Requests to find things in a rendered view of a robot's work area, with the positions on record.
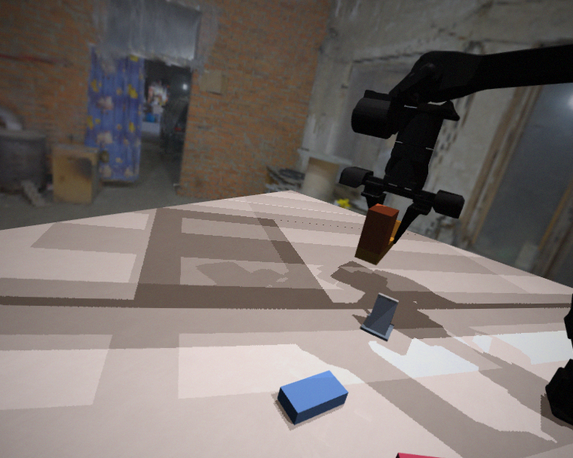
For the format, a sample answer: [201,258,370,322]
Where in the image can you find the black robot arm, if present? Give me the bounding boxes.
[351,43,573,425]

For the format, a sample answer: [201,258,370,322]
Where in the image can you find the orange long bar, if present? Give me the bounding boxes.
[355,203,401,266]

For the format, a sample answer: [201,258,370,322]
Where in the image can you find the blue rectangular block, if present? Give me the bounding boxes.
[277,370,348,425]

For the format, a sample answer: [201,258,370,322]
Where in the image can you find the red flat bar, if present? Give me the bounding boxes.
[396,453,439,458]

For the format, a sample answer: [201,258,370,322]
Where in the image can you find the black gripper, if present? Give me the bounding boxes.
[339,142,465,244]

